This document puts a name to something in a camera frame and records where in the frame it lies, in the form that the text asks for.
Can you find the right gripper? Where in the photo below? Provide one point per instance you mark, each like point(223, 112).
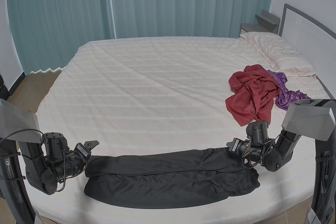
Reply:
point(252, 152)

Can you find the purple garment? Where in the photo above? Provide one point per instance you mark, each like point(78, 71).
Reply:
point(288, 97)

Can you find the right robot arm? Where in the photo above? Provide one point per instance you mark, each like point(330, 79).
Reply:
point(304, 123)

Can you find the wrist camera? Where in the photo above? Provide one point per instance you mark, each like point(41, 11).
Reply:
point(83, 150)
point(234, 145)

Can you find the bed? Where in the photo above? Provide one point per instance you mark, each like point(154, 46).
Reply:
point(144, 86)

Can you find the black chest of drawers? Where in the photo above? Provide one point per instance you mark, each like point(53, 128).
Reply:
point(4, 86)

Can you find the grey bedside table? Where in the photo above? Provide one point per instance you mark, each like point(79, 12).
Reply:
point(262, 23)

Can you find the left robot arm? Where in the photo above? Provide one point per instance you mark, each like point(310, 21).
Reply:
point(31, 160)

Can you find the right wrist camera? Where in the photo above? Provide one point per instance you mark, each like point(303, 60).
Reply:
point(234, 145)

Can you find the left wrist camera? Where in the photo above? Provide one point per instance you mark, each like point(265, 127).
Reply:
point(83, 150)

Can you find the dark red garment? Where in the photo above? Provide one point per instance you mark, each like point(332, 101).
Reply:
point(252, 97)

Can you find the black T-shirt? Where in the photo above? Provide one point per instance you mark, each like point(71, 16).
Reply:
point(157, 178)

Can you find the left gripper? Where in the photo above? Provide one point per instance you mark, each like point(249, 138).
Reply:
point(74, 165)

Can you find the cream pillow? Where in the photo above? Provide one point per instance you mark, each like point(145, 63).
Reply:
point(283, 55)

